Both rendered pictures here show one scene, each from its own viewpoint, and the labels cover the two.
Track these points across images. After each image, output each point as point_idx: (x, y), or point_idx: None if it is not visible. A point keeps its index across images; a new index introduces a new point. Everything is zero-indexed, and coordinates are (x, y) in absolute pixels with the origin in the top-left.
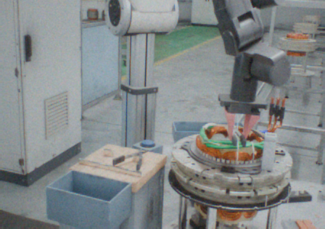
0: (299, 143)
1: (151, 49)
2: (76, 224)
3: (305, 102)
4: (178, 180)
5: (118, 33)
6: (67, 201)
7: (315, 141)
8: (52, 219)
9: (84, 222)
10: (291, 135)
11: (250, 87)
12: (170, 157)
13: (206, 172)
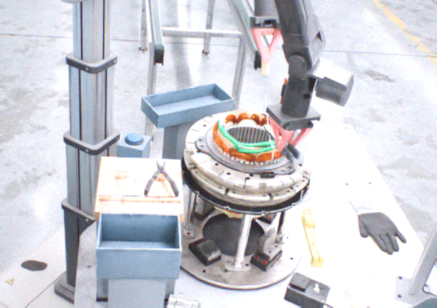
0: (175, 26)
1: (108, 12)
2: (136, 276)
3: None
4: (204, 188)
5: (73, 1)
6: (125, 257)
7: (192, 21)
8: (104, 277)
9: (147, 273)
10: (163, 15)
11: (308, 103)
12: (23, 74)
13: (250, 183)
